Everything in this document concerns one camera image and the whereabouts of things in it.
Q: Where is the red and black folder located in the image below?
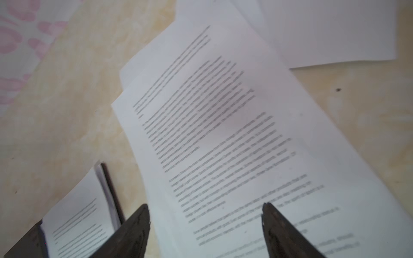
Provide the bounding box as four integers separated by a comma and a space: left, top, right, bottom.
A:
3, 162, 126, 258

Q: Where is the large text sheet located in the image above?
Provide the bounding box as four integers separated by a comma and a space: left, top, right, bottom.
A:
112, 4, 413, 258

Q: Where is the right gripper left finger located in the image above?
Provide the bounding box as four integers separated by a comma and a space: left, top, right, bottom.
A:
91, 204, 151, 258

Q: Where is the text sheet right corner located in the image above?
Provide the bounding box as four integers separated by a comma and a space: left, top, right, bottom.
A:
175, 1, 398, 68

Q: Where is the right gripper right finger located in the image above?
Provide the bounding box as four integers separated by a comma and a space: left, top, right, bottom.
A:
261, 203, 325, 258

